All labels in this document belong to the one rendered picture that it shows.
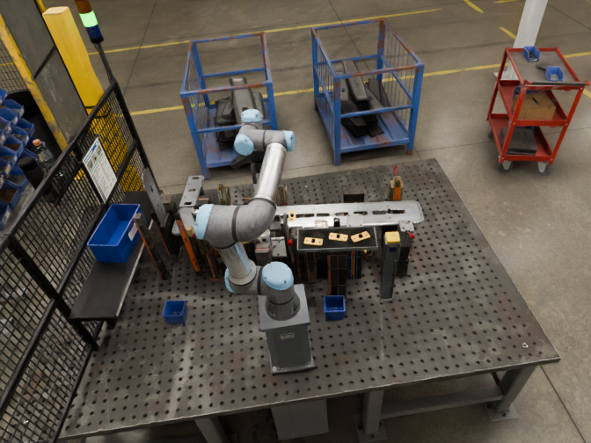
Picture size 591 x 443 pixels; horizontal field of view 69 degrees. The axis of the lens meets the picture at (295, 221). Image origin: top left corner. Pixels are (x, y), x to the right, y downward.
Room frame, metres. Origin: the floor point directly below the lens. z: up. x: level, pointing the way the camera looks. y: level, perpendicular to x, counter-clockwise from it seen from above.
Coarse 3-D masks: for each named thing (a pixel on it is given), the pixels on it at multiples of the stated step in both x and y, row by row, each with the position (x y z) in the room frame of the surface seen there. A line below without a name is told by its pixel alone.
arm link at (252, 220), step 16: (272, 144) 1.29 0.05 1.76; (288, 144) 1.31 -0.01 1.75; (272, 160) 1.21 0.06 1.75; (272, 176) 1.15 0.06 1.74; (256, 192) 1.08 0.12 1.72; (272, 192) 1.08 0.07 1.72; (240, 208) 1.00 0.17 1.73; (256, 208) 1.00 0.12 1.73; (272, 208) 1.02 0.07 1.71; (240, 224) 0.95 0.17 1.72; (256, 224) 0.95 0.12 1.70; (240, 240) 0.94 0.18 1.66
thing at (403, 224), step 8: (400, 224) 1.51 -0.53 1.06; (408, 224) 1.51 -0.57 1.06; (400, 232) 1.47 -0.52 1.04; (400, 240) 1.46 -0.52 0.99; (408, 240) 1.46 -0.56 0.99; (400, 248) 1.47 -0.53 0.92; (408, 248) 1.47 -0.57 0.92; (400, 256) 1.47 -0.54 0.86; (400, 264) 1.47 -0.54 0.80; (400, 272) 1.47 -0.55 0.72
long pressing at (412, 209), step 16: (192, 208) 1.88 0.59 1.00; (288, 208) 1.79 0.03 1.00; (304, 208) 1.77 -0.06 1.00; (320, 208) 1.76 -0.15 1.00; (336, 208) 1.74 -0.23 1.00; (352, 208) 1.73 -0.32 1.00; (368, 208) 1.72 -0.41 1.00; (384, 208) 1.70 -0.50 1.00; (400, 208) 1.69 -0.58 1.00; (416, 208) 1.68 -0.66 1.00; (176, 224) 1.76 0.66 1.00; (192, 224) 1.74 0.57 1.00; (288, 224) 1.66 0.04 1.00; (304, 224) 1.65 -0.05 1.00; (368, 224) 1.59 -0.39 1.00; (384, 224) 1.58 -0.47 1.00; (416, 224) 1.57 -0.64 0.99
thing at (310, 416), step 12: (276, 408) 0.92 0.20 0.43; (288, 408) 0.92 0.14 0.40; (300, 408) 0.92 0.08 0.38; (312, 408) 0.93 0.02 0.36; (324, 408) 0.93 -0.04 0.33; (276, 420) 0.92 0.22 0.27; (288, 420) 0.92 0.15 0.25; (300, 420) 0.92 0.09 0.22; (312, 420) 0.93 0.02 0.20; (324, 420) 0.93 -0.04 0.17; (288, 432) 0.92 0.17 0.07; (300, 432) 0.92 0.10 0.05; (312, 432) 0.93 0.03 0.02; (324, 432) 0.92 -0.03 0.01
